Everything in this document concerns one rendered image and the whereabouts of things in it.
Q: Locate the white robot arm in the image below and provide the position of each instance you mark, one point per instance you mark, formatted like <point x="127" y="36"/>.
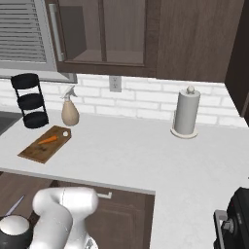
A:
<point x="52" y="220"/>

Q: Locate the orange carrot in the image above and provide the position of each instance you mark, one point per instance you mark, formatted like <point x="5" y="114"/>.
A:
<point x="48" y="140"/>

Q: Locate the brown wooden cutting board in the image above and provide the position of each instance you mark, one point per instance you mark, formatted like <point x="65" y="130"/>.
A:
<point x="43" y="147"/>

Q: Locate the thin grey tool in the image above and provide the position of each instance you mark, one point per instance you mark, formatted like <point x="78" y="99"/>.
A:
<point x="15" y="205"/>

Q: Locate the beige spray bottle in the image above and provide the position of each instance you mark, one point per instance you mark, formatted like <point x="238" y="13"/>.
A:
<point x="70" y="113"/>

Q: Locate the white paper towel holder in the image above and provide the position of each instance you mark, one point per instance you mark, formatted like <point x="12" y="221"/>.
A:
<point x="186" y="110"/>

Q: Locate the brown glass cupboard door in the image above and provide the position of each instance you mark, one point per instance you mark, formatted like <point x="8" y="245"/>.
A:
<point x="150" y="39"/>

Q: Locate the black three-tier stand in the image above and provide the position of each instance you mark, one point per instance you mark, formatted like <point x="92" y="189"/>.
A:
<point x="32" y="101"/>

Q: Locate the brown lower cabinet front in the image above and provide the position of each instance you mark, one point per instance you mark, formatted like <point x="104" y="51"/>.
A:
<point x="126" y="220"/>

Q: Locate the brown wooden cupboard door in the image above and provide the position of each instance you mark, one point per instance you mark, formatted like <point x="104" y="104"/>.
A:
<point x="194" y="39"/>

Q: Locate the dark brown tall cabinet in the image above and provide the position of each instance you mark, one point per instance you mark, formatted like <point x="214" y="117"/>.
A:
<point x="240" y="64"/>

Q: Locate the grey window blinds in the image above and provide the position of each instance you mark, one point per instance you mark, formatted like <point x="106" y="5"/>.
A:
<point x="22" y="32"/>

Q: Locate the black countertop appliance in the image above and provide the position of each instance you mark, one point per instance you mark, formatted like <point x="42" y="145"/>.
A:
<point x="238" y="217"/>

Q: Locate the white wall outlet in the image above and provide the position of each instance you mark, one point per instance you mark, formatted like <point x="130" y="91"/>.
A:
<point x="115" y="84"/>

